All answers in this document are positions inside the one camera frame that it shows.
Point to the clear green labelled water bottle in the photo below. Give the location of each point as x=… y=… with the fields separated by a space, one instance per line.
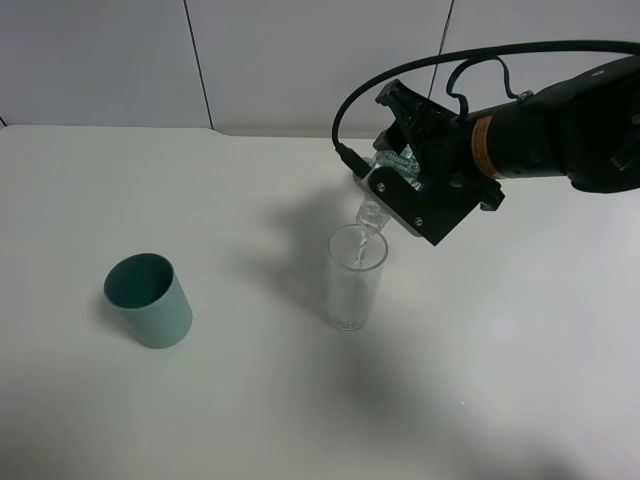
x=371 y=217

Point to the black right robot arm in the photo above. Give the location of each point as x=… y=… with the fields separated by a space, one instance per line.
x=585 y=129

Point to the teal green plastic cup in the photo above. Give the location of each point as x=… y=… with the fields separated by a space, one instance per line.
x=146 y=293

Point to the clear tall drinking glass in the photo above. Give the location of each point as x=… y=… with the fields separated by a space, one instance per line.
x=355 y=264

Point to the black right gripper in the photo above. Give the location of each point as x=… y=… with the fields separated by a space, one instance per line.
x=442 y=146

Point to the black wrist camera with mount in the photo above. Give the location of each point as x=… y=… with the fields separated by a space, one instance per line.
x=431 y=213

